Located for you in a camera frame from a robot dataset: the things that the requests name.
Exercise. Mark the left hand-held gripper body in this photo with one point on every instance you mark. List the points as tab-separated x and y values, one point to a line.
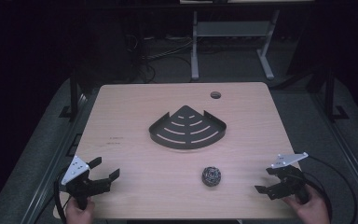
74	170

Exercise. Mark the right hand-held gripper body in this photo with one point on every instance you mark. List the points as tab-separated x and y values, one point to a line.
289	159

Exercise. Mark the steel wool ball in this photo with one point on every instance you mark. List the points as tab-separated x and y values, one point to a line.
211	176

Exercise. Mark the black metal corner shelf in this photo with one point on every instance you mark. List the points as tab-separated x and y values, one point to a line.
186	128

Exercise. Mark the person's left hand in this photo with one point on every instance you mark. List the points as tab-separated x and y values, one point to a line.
78	215

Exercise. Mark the person's right hand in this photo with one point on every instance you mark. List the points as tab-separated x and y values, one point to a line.
312	211

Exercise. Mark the grey metal stand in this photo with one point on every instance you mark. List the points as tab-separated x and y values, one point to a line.
230	29

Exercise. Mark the aluminium frame rail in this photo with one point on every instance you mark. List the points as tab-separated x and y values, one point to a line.
52	168
348	155

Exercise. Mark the black metal post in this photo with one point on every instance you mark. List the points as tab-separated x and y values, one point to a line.
73	93
329	93

